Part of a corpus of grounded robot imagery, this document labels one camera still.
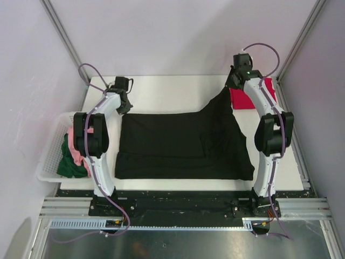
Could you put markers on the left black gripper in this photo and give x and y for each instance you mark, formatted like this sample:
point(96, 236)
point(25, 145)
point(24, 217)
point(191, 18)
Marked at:
point(122, 111)

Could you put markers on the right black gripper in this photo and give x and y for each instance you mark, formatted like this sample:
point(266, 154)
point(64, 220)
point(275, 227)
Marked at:
point(229, 83)

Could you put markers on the black t-shirt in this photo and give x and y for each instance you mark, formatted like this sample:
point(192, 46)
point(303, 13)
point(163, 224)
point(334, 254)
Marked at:
point(207, 144)

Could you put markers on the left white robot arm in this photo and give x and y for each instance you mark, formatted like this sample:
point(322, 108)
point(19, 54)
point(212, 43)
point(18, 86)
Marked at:
point(90, 132)

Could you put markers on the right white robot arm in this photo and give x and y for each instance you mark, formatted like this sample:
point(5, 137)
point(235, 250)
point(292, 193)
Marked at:
point(273, 134)

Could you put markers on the folded red t-shirt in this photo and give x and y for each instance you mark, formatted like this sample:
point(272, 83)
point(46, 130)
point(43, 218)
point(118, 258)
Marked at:
point(241, 101)

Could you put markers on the pink t-shirt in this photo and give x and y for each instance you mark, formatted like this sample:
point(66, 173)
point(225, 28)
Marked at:
point(78, 159)

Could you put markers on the green t-shirt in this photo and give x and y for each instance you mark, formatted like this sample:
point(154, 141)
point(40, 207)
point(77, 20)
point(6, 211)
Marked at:
point(66, 167)

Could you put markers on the white plastic basket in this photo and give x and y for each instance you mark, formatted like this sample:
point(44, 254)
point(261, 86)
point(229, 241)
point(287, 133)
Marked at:
point(51, 156)

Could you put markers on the right aluminium frame post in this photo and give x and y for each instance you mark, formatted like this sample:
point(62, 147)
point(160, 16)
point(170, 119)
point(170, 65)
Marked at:
point(304, 33)

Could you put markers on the aluminium frame post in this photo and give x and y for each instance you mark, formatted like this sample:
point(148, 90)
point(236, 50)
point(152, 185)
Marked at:
point(304, 33)
point(62, 33)

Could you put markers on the left aluminium frame post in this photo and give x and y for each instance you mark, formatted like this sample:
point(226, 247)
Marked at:
point(62, 33)

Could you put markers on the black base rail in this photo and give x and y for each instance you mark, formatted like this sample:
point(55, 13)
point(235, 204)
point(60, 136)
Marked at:
point(176, 209)

